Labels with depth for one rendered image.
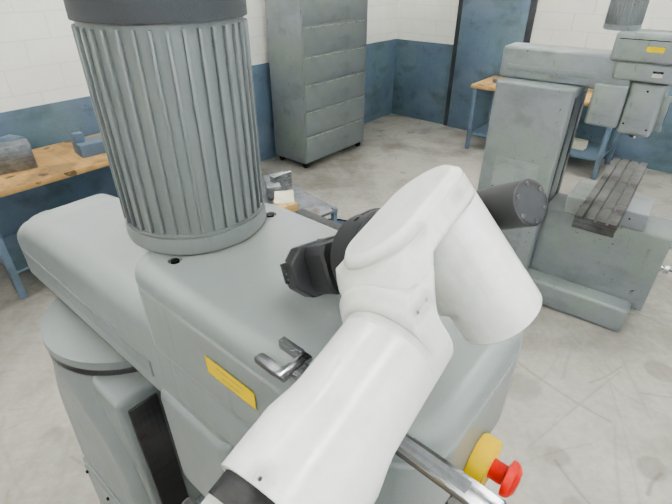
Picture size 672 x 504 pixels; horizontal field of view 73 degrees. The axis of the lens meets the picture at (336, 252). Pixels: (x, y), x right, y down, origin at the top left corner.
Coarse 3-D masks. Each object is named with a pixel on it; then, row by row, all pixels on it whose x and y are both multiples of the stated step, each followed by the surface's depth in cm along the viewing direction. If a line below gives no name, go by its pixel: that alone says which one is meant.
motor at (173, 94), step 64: (64, 0) 48; (128, 0) 45; (192, 0) 46; (128, 64) 48; (192, 64) 50; (128, 128) 52; (192, 128) 53; (256, 128) 62; (128, 192) 58; (192, 192) 57; (256, 192) 64
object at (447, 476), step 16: (288, 352) 45; (304, 352) 45; (272, 368) 43; (288, 368) 43; (304, 368) 43; (400, 448) 36; (416, 448) 36; (416, 464) 35; (432, 464) 35; (448, 464) 35; (432, 480) 34; (448, 480) 34; (464, 480) 34; (464, 496) 33; (480, 496) 33; (496, 496) 33
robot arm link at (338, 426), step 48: (336, 336) 26; (384, 336) 25; (336, 384) 23; (384, 384) 23; (432, 384) 26; (288, 432) 21; (336, 432) 21; (384, 432) 23; (240, 480) 20; (288, 480) 20; (336, 480) 20
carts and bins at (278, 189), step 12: (264, 180) 329; (276, 180) 320; (288, 180) 329; (264, 192) 329; (276, 192) 313; (288, 192) 313; (300, 192) 329; (276, 204) 300; (288, 204) 299; (300, 204) 312; (312, 204) 312; (324, 204) 312; (324, 216) 301; (336, 216) 309
